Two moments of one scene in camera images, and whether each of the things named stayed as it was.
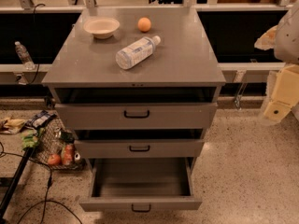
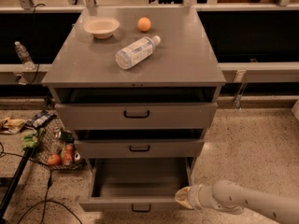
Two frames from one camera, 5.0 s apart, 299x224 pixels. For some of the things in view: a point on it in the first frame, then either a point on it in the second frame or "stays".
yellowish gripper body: (288, 39) -> (195, 197)
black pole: (20, 171) stays
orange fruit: (144, 24) stays
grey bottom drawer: (141, 185) stays
